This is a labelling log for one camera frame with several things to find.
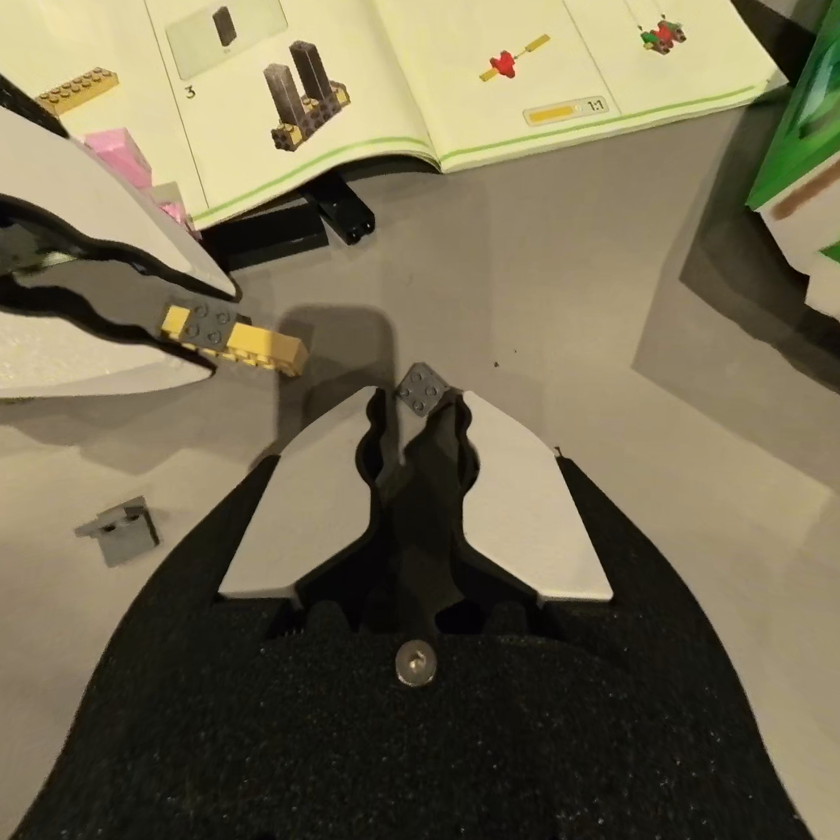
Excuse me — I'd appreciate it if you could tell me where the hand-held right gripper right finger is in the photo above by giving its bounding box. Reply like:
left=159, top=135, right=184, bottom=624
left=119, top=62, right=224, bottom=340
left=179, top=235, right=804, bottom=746
left=446, top=391, right=614, bottom=606

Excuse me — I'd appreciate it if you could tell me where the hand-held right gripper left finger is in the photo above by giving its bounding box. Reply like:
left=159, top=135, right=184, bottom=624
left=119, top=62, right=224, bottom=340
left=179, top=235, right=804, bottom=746
left=218, top=386, right=403, bottom=608

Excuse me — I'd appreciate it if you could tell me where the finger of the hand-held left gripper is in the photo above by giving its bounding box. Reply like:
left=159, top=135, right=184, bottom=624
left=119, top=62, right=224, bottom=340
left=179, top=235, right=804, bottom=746
left=0, top=105, right=242, bottom=306
left=0, top=279, right=219, bottom=399

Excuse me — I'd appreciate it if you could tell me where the grey desk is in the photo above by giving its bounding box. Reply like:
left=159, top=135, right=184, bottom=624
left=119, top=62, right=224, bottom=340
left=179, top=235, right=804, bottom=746
left=0, top=66, right=840, bottom=840

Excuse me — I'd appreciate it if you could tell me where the pink toy pig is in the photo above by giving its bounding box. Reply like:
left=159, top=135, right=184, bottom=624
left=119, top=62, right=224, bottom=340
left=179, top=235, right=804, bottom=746
left=84, top=128, right=203, bottom=242

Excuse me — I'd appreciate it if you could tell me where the flat black toy piece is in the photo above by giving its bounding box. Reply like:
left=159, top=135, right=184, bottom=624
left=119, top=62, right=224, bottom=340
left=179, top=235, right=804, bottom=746
left=200, top=197, right=329, bottom=271

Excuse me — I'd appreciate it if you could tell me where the tall black toy brick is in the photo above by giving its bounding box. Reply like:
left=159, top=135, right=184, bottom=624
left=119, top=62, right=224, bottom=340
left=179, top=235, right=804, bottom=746
left=303, top=169, right=376, bottom=247

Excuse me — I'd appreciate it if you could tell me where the open building instruction booklet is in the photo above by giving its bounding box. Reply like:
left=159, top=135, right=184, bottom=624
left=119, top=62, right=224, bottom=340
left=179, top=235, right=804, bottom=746
left=0, top=0, right=790, bottom=231

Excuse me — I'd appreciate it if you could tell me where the green toy box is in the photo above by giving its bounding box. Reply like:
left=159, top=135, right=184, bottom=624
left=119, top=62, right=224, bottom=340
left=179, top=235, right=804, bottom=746
left=745, top=0, right=840, bottom=312

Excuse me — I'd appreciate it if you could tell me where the grey toy bracket piece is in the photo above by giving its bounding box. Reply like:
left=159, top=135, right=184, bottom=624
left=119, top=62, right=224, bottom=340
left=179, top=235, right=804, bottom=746
left=74, top=495, right=161, bottom=568

